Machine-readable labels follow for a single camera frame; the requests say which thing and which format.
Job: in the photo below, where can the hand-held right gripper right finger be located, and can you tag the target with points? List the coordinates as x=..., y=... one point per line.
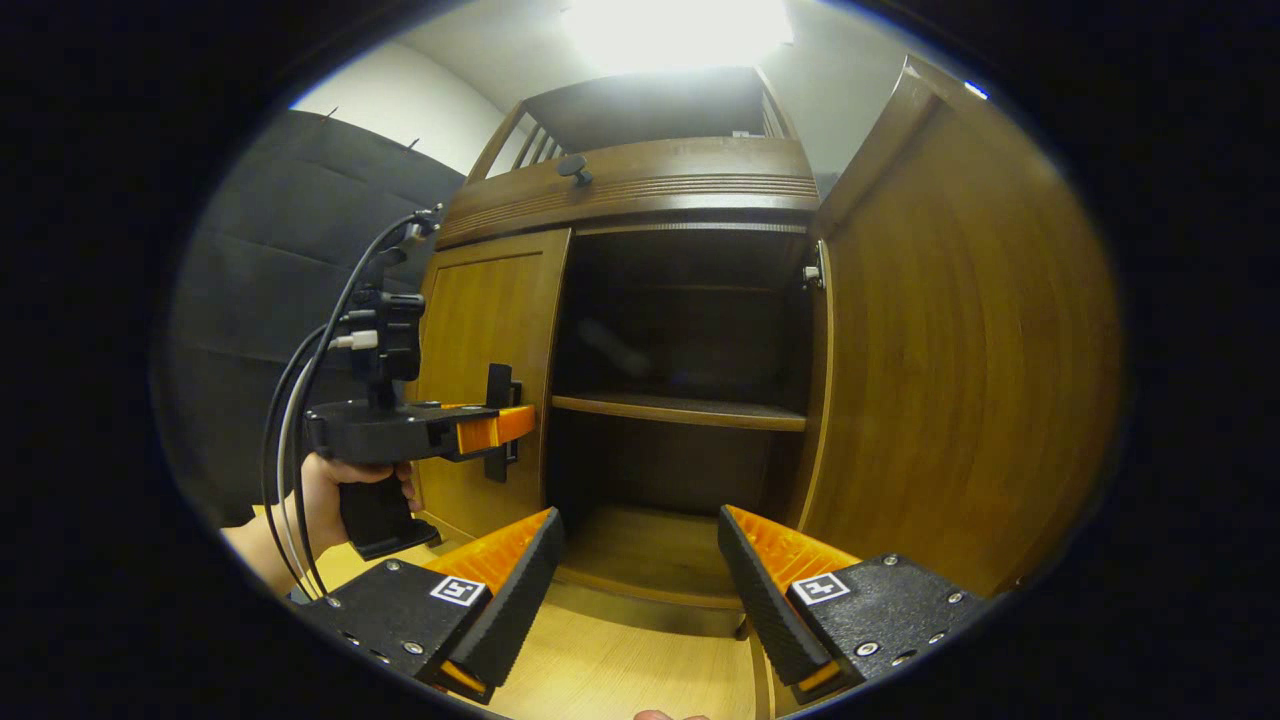
x=760, y=590

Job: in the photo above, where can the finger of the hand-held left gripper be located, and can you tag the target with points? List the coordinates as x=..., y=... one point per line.
x=495, y=428

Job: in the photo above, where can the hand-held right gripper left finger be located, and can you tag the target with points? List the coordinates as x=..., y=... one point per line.
x=525, y=590

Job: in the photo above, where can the wooden cabinet door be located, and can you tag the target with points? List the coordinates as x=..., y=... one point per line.
x=480, y=320
x=960, y=350

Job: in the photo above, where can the wooden double-door shoe cabinet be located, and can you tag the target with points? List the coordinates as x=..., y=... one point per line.
x=650, y=185

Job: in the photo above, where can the wooden inner cabinet shelf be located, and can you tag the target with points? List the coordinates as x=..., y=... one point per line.
x=680, y=410

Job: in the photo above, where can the black round cabinet knob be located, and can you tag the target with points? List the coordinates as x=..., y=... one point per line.
x=572, y=168

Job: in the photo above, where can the metal door hinge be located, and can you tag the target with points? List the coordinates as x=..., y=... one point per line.
x=813, y=268

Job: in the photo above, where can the black backdrop cloth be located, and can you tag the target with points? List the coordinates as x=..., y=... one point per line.
x=260, y=260

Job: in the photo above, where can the large rectangular ceiling light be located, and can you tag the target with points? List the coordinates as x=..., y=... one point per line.
x=675, y=30

